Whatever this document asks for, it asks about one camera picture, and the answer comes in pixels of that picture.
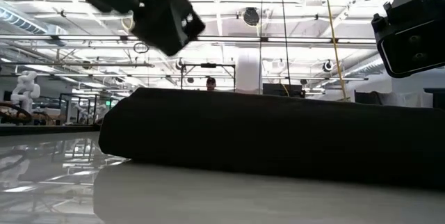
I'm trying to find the black towel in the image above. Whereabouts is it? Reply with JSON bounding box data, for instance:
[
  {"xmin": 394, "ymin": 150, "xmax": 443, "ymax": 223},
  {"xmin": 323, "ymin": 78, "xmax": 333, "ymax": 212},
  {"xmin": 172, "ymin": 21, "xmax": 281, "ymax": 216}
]
[{"xmin": 98, "ymin": 87, "xmax": 445, "ymax": 190}]

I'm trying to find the black metal rack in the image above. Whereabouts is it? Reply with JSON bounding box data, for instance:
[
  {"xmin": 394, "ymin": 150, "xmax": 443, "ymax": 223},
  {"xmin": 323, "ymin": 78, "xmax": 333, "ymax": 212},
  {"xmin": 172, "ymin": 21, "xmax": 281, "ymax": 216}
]
[{"xmin": 58, "ymin": 93, "xmax": 112, "ymax": 125}]

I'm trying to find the white humanoid robot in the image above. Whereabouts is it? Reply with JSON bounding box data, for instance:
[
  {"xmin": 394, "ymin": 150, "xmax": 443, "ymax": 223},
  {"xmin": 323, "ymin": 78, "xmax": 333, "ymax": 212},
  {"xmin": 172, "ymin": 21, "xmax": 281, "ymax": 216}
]
[{"xmin": 9, "ymin": 70, "xmax": 42, "ymax": 113}]

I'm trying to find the white round column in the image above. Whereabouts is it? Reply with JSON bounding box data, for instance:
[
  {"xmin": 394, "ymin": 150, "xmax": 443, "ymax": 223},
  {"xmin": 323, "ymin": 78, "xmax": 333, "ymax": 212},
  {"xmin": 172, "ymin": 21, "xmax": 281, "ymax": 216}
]
[{"xmin": 236, "ymin": 48, "xmax": 262, "ymax": 95}]

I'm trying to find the black flat monitor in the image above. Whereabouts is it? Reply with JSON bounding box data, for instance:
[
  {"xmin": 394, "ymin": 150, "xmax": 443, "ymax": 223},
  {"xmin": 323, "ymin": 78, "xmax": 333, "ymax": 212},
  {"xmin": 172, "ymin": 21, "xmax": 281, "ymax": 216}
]
[{"xmin": 262, "ymin": 83, "xmax": 307, "ymax": 99}]

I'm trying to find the long ceiling light bar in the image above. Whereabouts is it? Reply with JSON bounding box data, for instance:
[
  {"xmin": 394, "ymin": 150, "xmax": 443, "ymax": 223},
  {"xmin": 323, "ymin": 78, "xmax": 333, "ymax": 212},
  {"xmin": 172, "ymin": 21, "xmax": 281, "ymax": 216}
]
[{"xmin": 194, "ymin": 35, "xmax": 380, "ymax": 44}]

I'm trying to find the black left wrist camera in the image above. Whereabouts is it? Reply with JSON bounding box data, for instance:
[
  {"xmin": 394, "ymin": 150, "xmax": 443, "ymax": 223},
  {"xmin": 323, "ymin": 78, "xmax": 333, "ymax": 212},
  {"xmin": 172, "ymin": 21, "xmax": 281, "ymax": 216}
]
[{"xmin": 131, "ymin": 0, "xmax": 207, "ymax": 57}]

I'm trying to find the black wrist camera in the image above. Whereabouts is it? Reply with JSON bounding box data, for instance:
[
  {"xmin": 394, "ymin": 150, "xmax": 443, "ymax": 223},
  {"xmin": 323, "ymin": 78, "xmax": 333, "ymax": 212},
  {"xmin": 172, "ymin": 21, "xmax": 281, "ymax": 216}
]
[
  {"xmin": 131, "ymin": 0, "xmax": 207, "ymax": 57},
  {"xmin": 370, "ymin": 0, "xmax": 445, "ymax": 79}
]

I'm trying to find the black gantry frame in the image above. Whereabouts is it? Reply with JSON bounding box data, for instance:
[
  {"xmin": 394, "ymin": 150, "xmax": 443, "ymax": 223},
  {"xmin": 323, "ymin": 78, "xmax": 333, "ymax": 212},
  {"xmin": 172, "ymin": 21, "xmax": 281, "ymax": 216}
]
[{"xmin": 179, "ymin": 62, "xmax": 237, "ymax": 92}]

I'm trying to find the black metal table frame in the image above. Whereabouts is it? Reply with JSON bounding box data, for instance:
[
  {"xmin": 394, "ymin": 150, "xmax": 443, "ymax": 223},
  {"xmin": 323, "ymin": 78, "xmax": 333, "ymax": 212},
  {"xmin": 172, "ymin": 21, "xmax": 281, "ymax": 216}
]
[{"xmin": 0, "ymin": 124, "xmax": 102, "ymax": 136}]

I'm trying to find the yellow cable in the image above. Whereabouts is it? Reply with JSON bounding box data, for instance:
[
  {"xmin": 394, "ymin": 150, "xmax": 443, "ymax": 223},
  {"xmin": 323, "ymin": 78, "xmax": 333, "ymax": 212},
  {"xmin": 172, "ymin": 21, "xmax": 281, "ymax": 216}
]
[{"xmin": 322, "ymin": 0, "xmax": 350, "ymax": 104}]

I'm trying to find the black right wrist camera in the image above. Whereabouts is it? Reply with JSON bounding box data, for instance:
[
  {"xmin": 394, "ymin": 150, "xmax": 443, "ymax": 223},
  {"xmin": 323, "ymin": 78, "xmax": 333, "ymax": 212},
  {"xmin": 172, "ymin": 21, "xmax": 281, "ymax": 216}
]
[{"xmin": 370, "ymin": 0, "xmax": 445, "ymax": 79}]

